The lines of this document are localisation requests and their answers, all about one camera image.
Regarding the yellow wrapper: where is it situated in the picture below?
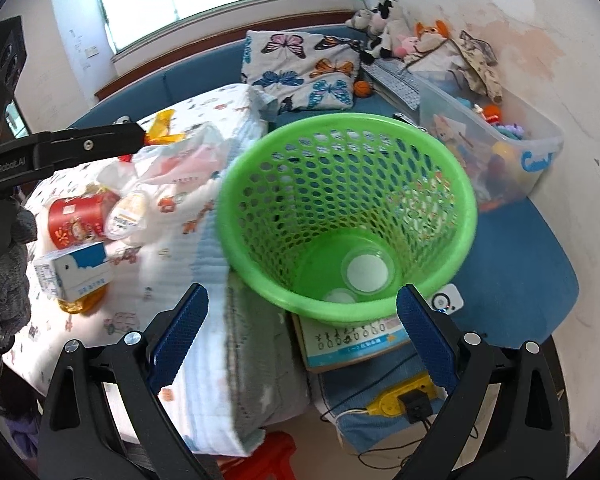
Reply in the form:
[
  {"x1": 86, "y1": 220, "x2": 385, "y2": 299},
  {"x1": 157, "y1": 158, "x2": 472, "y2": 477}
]
[{"x1": 142, "y1": 109, "x2": 186, "y2": 147}]

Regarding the green plastic mesh basket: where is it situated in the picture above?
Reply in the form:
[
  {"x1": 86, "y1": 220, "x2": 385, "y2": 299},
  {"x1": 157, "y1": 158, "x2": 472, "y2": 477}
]
[{"x1": 215, "y1": 112, "x2": 479, "y2": 324}]

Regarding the grey patterned flat box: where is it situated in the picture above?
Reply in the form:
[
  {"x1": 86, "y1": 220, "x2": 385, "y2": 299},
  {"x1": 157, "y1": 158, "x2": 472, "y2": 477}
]
[{"x1": 362, "y1": 57, "x2": 423, "y2": 109}]

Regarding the clear plastic storage box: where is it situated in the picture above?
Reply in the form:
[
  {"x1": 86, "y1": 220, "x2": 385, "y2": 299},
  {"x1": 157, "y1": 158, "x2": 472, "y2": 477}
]
[{"x1": 412, "y1": 72, "x2": 565, "y2": 213}]

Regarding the white printed blanket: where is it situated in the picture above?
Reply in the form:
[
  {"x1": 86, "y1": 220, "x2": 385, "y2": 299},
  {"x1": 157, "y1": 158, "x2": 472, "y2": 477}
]
[{"x1": 2, "y1": 82, "x2": 281, "y2": 456}]

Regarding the red paper cup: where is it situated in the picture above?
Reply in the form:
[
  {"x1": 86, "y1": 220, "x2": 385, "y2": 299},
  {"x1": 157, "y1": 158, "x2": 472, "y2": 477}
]
[{"x1": 47, "y1": 190, "x2": 121, "y2": 252}]

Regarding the grey plush toy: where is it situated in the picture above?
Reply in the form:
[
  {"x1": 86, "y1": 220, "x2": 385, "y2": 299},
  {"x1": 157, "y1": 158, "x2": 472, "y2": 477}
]
[{"x1": 345, "y1": 9, "x2": 376, "y2": 31}]

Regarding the black plug adapter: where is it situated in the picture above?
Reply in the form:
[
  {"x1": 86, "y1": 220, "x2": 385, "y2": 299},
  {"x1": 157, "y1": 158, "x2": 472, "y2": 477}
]
[{"x1": 397, "y1": 387, "x2": 436, "y2": 423}]

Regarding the blue knitted cloth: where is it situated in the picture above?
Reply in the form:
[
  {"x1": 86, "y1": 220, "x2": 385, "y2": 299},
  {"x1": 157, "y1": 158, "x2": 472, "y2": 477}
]
[{"x1": 310, "y1": 345, "x2": 461, "y2": 453}]

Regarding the butterfly print pillow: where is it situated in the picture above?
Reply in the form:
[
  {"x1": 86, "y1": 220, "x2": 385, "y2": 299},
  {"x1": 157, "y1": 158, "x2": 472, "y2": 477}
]
[{"x1": 240, "y1": 30, "x2": 363, "y2": 113}]

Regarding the person's left hand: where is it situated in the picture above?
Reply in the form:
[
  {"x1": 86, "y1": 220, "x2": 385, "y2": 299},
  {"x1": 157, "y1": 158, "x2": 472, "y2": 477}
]
[{"x1": 0, "y1": 207, "x2": 39, "y2": 350}]

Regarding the blue and white booklet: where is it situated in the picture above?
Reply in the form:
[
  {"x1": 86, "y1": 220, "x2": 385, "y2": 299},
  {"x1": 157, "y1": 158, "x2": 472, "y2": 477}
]
[{"x1": 292, "y1": 310, "x2": 413, "y2": 373}]

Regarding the white cloth bundle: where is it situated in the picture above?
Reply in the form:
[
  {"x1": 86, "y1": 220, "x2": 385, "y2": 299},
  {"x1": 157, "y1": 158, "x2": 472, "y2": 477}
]
[{"x1": 405, "y1": 37, "x2": 463, "y2": 78}]

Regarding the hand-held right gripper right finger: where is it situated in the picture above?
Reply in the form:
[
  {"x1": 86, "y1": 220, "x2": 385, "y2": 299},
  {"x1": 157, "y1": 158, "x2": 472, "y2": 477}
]
[{"x1": 395, "y1": 282, "x2": 571, "y2": 480}]

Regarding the yellow power strip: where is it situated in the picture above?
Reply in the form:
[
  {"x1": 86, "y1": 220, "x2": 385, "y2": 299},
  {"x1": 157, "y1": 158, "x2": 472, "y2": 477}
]
[{"x1": 365, "y1": 372, "x2": 446, "y2": 418}]

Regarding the red plastic stool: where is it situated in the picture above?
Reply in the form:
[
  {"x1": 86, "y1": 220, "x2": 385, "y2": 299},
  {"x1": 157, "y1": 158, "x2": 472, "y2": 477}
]
[{"x1": 215, "y1": 430, "x2": 298, "y2": 480}]

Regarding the white and pink plastic bag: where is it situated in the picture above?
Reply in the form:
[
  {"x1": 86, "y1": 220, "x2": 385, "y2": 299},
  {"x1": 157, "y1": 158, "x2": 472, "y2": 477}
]
[{"x1": 97, "y1": 122, "x2": 241, "y2": 196}]

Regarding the purple cloth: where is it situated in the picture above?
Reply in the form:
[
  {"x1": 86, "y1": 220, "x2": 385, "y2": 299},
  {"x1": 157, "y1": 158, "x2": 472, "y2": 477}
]
[{"x1": 0, "y1": 400, "x2": 37, "y2": 461}]

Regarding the blue and white carton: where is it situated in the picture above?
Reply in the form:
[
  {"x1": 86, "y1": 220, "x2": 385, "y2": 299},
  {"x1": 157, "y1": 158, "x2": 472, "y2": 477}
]
[{"x1": 32, "y1": 241, "x2": 115, "y2": 301}]

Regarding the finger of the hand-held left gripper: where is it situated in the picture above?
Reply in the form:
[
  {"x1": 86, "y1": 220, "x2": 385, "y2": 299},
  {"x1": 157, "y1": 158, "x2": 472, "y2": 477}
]
[{"x1": 34, "y1": 119, "x2": 147, "y2": 181}]

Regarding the orange wrapper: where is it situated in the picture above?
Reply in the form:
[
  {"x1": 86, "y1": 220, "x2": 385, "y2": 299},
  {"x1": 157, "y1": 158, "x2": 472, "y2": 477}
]
[{"x1": 57, "y1": 287, "x2": 106, "y2": 316}]

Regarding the orange fox plush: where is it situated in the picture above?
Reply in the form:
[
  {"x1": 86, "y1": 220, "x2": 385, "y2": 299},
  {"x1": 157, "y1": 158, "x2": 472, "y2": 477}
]
[{"x1": 412, "y1": 20, "x2": 453, "y2": 53}]

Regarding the grey star quilt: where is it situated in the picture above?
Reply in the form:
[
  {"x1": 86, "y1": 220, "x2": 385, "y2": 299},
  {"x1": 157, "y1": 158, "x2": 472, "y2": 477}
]
[{"x1": 227, "y1": 280, "x2": 312, "y2": 438}]

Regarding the black and white cow plush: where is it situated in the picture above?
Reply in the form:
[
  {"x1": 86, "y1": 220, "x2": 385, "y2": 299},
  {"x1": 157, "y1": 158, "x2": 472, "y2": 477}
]
[{"x1": 365, "y1": 0, "x2": 411, "y2": 58}]

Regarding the pink pig plush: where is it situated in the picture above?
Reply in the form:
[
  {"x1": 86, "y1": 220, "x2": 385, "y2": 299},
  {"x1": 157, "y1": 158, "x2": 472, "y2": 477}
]
[{"x1": 392, "y1": 35, "x2": 421, "y2": 58}]

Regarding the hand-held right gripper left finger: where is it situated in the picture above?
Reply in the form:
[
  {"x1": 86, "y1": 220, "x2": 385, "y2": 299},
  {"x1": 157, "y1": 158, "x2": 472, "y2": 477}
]
[{"x1": 37, "y1": 282, "x2": 221, "y2": 480}]

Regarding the cream paper cup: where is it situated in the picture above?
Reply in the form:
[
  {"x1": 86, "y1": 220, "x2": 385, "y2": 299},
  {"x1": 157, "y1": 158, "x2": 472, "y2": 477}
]
[{"x1": 341, "y1": 246, "x2": 397, "y2": 293}]

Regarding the white rounded square device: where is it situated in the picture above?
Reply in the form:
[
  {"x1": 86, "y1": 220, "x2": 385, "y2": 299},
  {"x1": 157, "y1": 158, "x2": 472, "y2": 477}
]
[{"x1": 430, "y1": 282, "x2": 464, "y2": 316}]

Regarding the pile of colourful toys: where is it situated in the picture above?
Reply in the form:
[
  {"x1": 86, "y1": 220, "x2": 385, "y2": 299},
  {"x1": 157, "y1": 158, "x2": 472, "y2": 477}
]
[{"x1": 430, "y1": 95, "x2": 536, "y2": 211}]

